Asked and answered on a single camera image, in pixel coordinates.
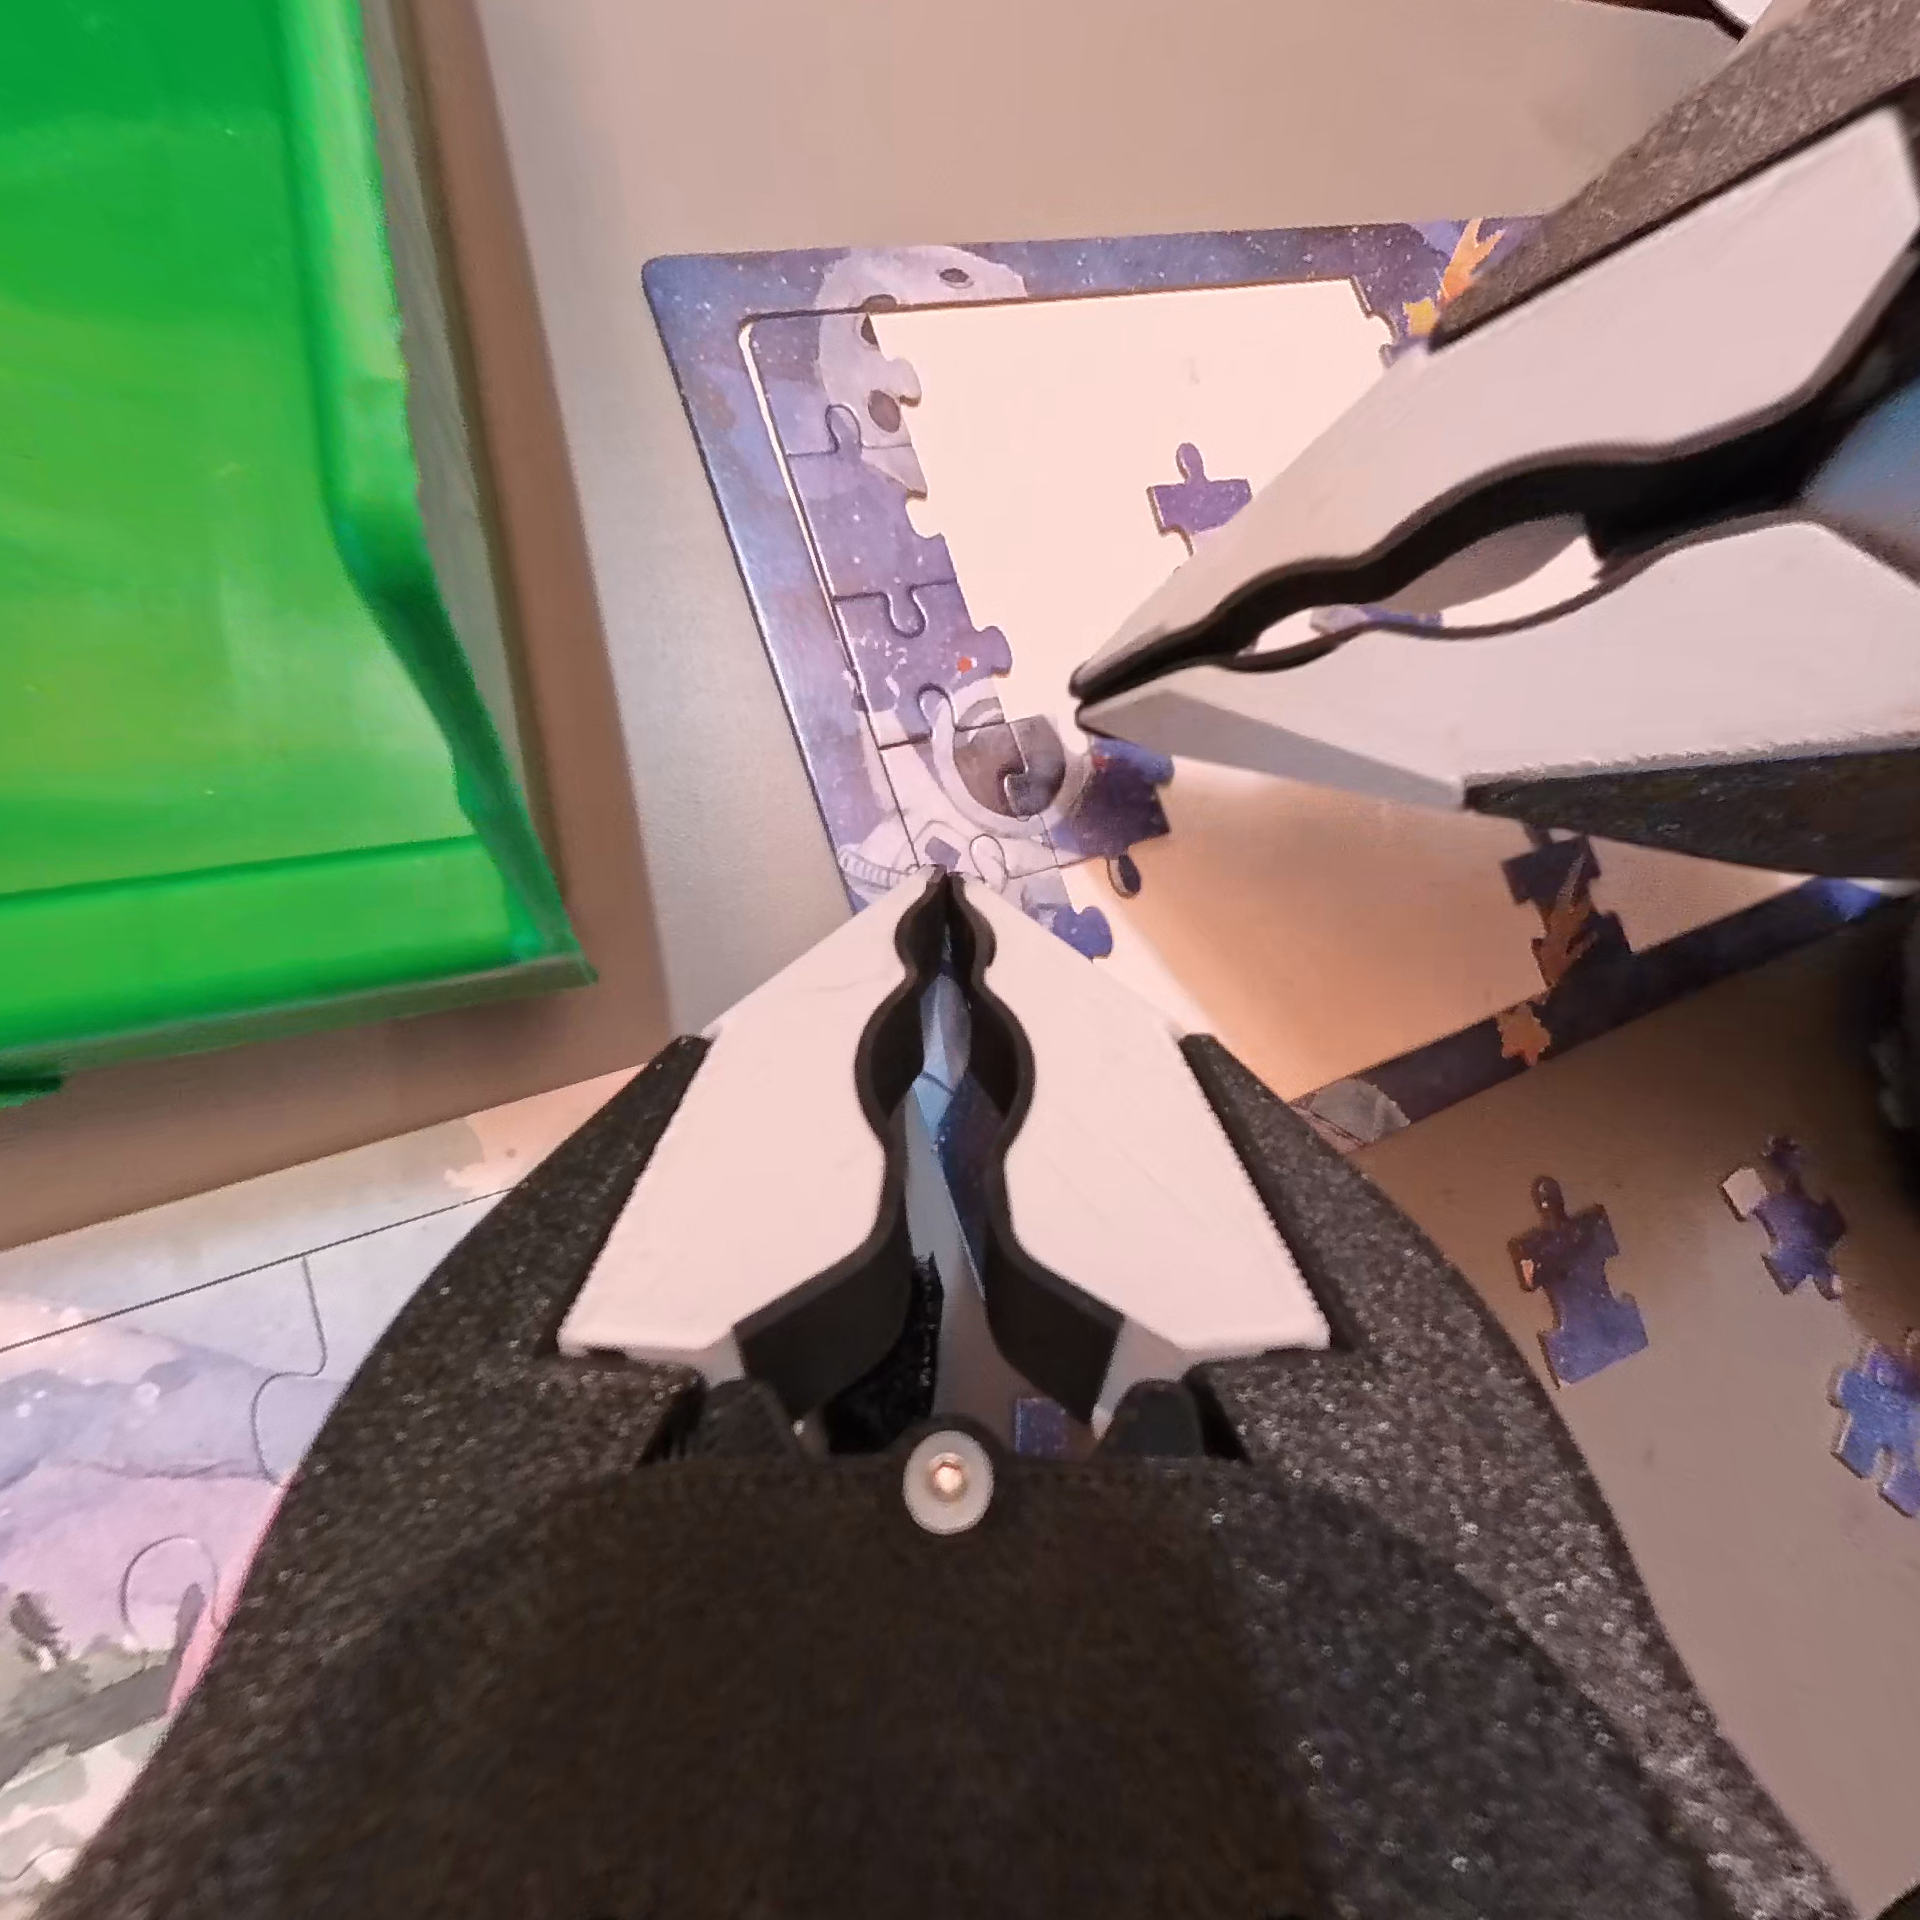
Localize blue space puzzle frame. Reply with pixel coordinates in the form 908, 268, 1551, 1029
643, 216, 1920, 1457

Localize green plastic bin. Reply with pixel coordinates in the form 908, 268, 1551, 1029
0, 0, 597, 1108

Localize plain purple puzzle piece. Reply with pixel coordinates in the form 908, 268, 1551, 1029
1148, 443, 1255, 559

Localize blue puzzle piece white corner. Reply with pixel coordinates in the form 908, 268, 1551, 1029
1723, 1137, 1850, 1300

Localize joined comet star puzzle pieces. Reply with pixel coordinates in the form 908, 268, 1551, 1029
1377, 216, 1516, 368

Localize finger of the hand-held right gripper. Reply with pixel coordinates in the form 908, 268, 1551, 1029
1077, 513, 1920, 815
1070, 108, 1920, 699

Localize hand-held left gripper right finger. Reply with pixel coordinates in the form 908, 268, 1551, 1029
948, 868, 1334, 1419

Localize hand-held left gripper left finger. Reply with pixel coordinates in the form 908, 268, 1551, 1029
558, 868, 951, 1389

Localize pink dinosaur puzzle board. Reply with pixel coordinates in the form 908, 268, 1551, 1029
0, 1063, 661, 1920

